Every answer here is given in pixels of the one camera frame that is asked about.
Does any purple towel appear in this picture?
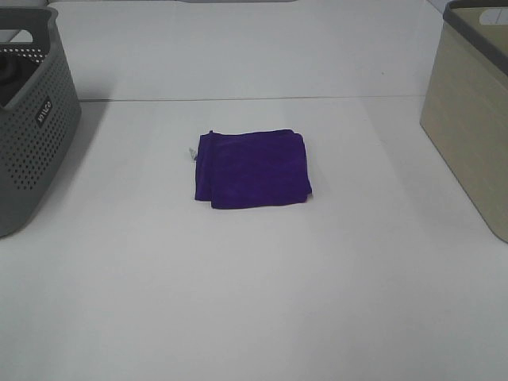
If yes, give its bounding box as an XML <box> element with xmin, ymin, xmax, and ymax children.
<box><xmin>194</xmin><ymin>129</ymin><xmax>312</xmax><ymax>210</ymax></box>

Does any beige plastic basket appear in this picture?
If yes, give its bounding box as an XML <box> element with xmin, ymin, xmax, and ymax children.
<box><xmin>420</xmin><ymin>1</ymin><xmax>507</xmax><ymax>241</ymax></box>

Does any grey perforated plastic basket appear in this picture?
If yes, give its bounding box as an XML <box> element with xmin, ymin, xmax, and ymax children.
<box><xmin>1</xmin><ymin>6</ymin><xmax>82</xmax><ymax>237</ymax></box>

